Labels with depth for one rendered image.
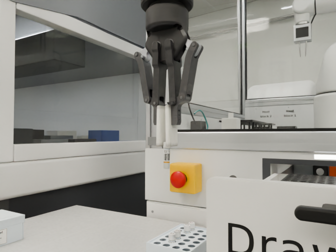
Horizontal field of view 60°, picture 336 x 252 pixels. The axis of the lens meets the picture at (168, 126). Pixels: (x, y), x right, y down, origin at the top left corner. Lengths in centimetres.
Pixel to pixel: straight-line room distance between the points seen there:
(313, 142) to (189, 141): 29
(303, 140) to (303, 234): 36
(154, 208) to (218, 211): 47
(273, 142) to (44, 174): 69
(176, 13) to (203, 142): 36
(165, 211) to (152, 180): 9
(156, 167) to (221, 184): 46
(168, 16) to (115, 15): 84
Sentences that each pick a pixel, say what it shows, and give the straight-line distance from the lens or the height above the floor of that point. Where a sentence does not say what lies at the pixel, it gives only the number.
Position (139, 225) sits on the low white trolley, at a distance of 76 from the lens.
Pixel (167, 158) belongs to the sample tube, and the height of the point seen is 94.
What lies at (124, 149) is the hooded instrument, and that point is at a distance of 129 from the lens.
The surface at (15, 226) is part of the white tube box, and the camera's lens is 72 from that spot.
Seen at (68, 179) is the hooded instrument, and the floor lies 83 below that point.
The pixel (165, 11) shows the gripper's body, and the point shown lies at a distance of 51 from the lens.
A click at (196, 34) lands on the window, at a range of 81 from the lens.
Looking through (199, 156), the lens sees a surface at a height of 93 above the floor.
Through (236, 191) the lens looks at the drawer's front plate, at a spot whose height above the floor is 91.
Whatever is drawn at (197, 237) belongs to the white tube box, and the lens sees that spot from 57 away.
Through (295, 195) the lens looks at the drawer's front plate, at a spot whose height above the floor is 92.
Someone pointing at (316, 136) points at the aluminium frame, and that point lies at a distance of 68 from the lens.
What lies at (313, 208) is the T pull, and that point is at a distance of 32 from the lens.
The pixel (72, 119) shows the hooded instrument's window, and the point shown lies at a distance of 110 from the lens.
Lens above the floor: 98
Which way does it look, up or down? 2 degrees up
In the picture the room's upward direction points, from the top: straight up
